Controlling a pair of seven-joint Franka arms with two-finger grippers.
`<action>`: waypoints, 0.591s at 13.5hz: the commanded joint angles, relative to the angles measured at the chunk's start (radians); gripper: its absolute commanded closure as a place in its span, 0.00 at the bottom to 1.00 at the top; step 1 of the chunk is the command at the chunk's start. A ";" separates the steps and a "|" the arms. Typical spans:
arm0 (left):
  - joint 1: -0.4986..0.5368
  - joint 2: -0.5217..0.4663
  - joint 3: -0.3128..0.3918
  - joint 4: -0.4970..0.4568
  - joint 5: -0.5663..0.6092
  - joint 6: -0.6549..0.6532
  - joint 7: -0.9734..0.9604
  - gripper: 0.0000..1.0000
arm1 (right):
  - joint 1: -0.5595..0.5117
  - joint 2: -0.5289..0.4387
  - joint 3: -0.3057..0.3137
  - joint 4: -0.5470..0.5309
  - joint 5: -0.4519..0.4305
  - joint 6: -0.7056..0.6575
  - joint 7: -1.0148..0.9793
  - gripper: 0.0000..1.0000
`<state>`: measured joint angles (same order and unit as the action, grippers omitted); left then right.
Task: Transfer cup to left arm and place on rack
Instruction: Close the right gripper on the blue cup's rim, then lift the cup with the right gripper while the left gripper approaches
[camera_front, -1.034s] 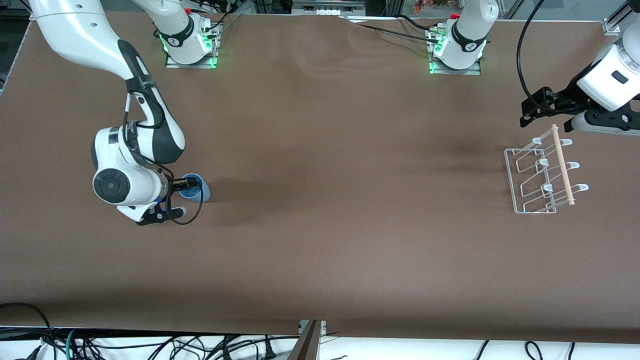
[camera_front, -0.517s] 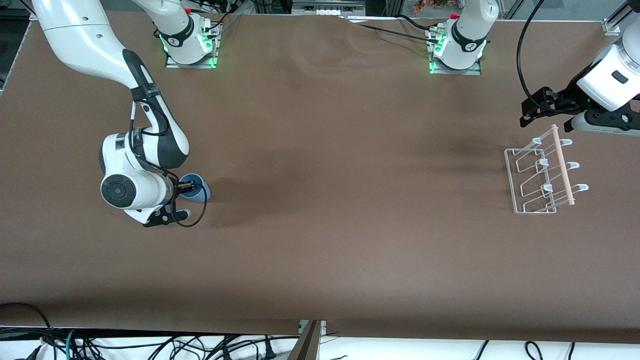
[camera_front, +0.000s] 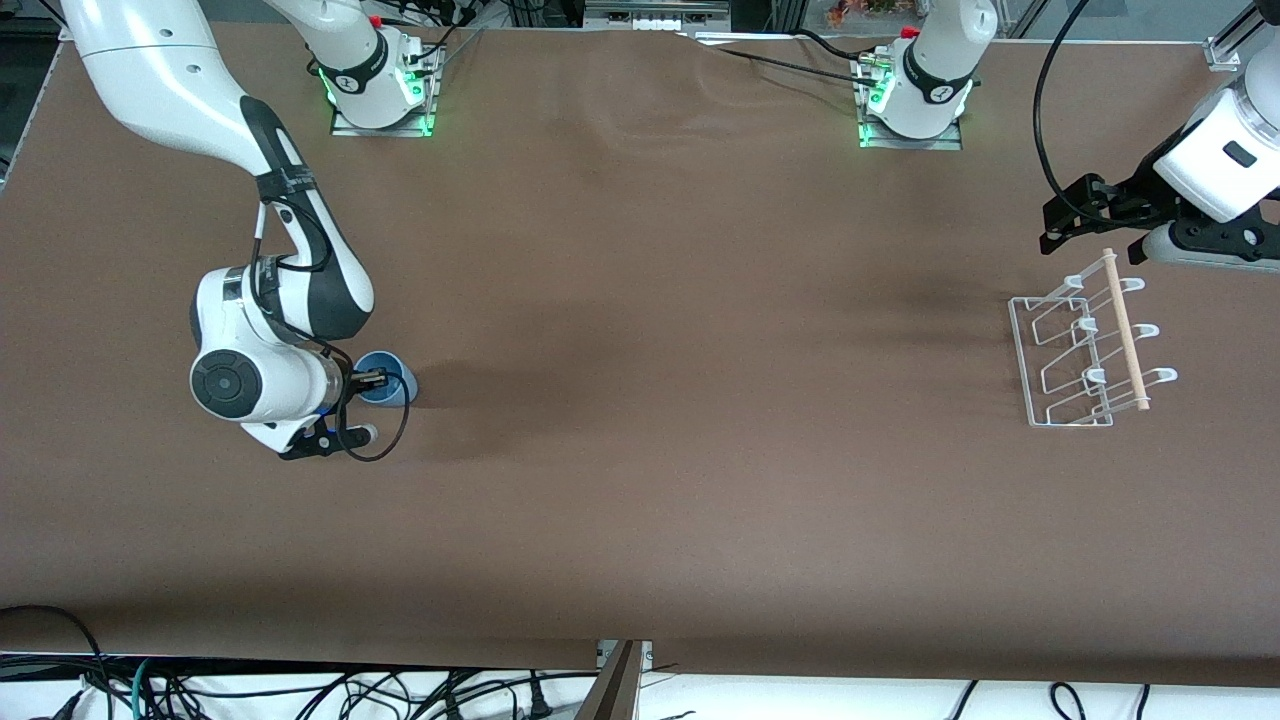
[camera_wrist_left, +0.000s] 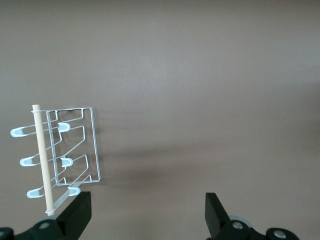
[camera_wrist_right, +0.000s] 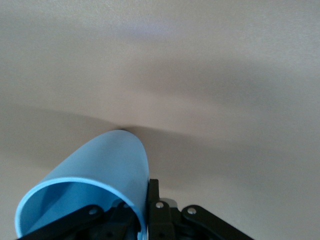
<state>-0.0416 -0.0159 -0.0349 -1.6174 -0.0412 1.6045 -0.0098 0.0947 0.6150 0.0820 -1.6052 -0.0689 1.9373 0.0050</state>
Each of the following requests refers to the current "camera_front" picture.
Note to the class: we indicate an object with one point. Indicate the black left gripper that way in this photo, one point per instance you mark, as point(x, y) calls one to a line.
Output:
point(1133, 191)

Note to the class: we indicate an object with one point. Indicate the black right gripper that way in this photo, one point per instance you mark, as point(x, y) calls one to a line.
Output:
point(357, 381)

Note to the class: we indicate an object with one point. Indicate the blue plastic cup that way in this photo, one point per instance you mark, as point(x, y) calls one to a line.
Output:
point(398, 390)

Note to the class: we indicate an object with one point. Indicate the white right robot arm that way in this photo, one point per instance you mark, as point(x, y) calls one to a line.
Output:
point(150, 80)

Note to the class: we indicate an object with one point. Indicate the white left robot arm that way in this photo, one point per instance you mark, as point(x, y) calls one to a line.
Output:
point(930, 100)

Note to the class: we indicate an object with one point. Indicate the brown table cover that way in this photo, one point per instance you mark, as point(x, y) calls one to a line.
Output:
point(640, 450)

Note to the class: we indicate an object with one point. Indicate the white power strip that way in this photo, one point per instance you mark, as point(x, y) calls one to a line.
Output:
point(658, 25)

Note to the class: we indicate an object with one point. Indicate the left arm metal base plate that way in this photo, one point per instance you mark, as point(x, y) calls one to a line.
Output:
point(910, 144)

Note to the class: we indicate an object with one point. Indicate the aluminium frame profile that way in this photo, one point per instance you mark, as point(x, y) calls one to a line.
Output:
point(1228, 45)

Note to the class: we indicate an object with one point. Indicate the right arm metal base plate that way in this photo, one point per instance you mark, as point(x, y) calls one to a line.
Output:
point(385, 131)

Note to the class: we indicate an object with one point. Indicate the brown angled post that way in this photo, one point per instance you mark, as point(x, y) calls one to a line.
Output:
point(612, 690)

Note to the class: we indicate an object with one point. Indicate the small metal table bracket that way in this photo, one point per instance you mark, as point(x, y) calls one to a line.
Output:
point(648, 655)

